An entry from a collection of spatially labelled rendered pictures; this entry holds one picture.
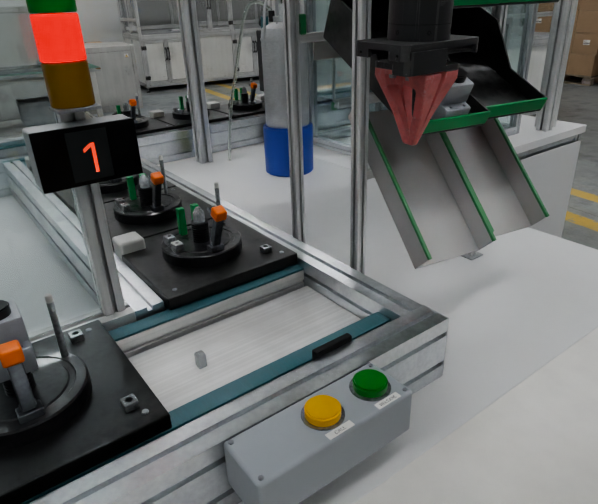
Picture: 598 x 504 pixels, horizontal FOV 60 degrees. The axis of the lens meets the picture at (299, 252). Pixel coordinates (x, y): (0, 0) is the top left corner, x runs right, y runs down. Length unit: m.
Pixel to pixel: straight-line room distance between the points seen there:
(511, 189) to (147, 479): 0.76
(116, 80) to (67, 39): 7.40
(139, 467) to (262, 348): 0.27
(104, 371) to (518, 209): 0.73
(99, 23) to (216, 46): 2.43
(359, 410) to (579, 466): 0.28
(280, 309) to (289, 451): 0.34
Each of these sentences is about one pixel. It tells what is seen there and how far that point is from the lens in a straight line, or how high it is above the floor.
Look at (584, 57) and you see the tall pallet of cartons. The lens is 9.50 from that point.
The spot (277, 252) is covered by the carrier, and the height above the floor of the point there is 0.97.
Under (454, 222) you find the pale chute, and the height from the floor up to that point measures 1.03.
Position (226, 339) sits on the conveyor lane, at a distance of 0.79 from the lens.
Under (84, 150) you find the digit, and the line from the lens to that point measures 0.68.
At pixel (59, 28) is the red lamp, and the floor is 1.34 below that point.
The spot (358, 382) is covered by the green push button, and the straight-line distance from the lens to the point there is 0.61.
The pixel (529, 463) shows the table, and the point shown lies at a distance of 0.72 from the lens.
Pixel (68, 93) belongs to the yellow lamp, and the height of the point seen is 1.28.
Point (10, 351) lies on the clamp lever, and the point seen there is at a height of 1.07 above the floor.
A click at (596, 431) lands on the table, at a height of 0.86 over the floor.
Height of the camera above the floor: 1.37
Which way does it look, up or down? 26 degrees down
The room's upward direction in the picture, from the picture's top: 2 degrees counter-clockwise
